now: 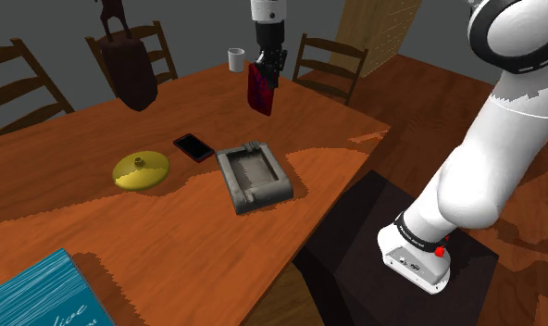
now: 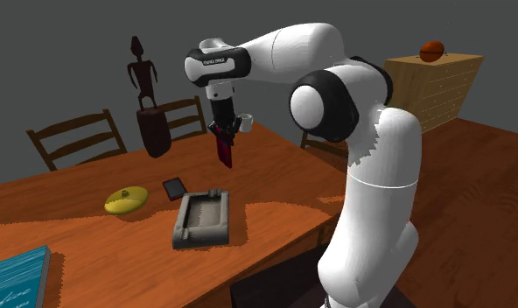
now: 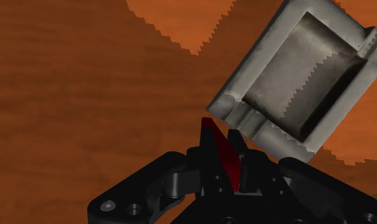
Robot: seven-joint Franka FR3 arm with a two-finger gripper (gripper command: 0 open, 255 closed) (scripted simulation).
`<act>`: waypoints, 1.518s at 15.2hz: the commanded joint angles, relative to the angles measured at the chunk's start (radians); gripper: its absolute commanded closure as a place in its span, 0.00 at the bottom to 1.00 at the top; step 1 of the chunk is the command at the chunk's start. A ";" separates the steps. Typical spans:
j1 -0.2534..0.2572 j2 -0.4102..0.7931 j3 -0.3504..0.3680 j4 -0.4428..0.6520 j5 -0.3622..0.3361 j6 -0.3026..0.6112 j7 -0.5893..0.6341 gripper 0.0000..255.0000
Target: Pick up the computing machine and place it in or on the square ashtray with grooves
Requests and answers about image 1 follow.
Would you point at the dark red case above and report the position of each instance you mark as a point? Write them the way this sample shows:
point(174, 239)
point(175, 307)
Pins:
point(261, 97)

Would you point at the black phone with red case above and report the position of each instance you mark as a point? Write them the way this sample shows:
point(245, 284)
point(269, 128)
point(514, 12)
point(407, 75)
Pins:
point(193, 147)

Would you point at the dark brown animal figure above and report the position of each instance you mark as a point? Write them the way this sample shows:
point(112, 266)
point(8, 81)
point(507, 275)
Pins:
point(129, 67)

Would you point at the yellow round lid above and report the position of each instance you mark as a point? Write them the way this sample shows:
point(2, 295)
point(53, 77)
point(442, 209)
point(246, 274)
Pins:
point(141, 174)

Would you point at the white cup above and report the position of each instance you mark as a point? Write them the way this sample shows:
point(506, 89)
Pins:
point(236, 61)

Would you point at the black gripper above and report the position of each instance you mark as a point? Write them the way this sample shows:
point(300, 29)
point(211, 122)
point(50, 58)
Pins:
point(269, 35)

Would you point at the light wooden cabinet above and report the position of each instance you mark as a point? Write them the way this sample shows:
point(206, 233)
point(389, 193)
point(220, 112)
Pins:
point(373, 31)

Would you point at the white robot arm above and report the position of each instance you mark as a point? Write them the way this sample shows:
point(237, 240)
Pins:
point(486, 149)

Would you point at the brown wooden table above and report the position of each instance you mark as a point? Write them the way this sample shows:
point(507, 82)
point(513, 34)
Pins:
point(174, 253)

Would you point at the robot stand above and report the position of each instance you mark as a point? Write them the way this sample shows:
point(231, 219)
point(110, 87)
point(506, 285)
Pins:
point(373, 280)

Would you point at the blue book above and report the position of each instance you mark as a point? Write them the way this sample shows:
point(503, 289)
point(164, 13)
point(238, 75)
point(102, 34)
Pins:
point(39, 295)

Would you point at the dark wooden chair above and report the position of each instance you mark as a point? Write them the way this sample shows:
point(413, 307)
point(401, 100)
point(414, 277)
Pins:
point(12, 101)
point(161, 54)
point(328, 67)

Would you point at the grey rectangular tray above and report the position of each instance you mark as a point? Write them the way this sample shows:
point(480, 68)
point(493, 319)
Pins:
point(256, 178)

